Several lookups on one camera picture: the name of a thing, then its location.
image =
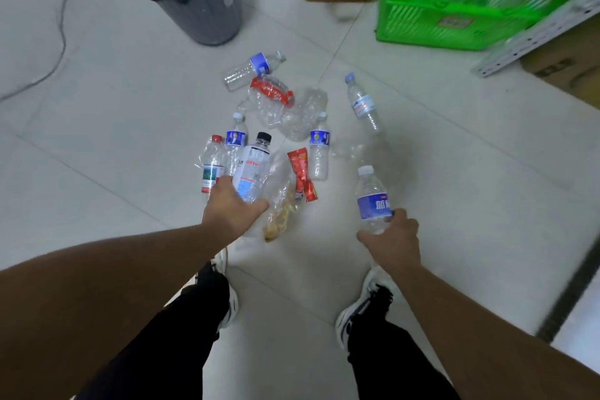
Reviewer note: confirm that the person's right hand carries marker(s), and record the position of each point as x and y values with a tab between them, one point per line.
396	245

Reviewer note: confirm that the person's left hand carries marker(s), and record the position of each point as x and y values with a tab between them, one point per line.
229	217

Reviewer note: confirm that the blue label plastic bottle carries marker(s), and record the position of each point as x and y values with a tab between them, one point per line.
319	156
235	139
255	65
372	203

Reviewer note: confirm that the red cap plastic bottle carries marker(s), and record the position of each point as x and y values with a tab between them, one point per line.
212	170

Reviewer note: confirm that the black cap plastic bottle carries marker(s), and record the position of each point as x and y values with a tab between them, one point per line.
253	165

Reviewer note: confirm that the red snack wrapper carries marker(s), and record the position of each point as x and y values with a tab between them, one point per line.
302	170

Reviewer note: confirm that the crushed red label plastic bottle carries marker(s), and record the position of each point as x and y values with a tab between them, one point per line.
272	91

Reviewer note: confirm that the white label plastic bottle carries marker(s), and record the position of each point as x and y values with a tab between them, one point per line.
362	104

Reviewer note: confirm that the person's left forearm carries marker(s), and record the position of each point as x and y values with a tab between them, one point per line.
94	310

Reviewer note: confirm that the person's right forearm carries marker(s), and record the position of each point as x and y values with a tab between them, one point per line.
492	348

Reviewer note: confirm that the person's right white shoe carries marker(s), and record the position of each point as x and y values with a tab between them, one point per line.
372	278

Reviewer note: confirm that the person's white shoe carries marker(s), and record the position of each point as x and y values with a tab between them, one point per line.
372	278
221	256

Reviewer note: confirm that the person's left white shoe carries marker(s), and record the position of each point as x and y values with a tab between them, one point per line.
221	256

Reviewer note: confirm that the person's right leg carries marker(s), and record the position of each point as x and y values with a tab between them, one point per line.
394	367

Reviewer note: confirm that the person's leg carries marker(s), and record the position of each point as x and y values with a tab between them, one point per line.
164	357
394	367

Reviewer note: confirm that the person's left leg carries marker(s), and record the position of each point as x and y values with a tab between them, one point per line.
164	357

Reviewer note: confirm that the white metal shelf dark base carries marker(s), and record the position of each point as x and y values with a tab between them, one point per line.
567	294

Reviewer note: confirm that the printed cardboard box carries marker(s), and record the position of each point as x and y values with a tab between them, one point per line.
567	71

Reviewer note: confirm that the white metal shelf numbered edge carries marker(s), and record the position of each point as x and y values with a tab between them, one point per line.
529	41

